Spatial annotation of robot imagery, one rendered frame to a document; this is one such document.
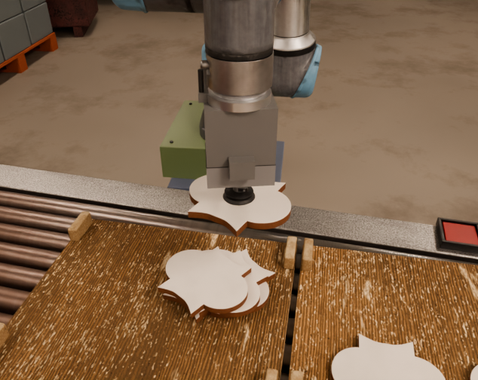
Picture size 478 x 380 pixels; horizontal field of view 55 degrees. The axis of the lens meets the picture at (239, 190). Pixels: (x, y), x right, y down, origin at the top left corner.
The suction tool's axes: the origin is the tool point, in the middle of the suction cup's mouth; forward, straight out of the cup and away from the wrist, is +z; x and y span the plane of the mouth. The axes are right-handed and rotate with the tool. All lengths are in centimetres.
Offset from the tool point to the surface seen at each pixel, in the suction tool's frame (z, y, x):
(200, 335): 18.4, -6.2, -6.7
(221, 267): 13.9, -2.6, 2.5
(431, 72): 112, 208, 346
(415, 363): 17.3, 22.4, -14.5
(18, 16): 67, -165, 394
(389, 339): 18.4, 20.8, -9.7
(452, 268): 18.4, 36.8, 3.7
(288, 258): 15.8, 8.7, 5.7
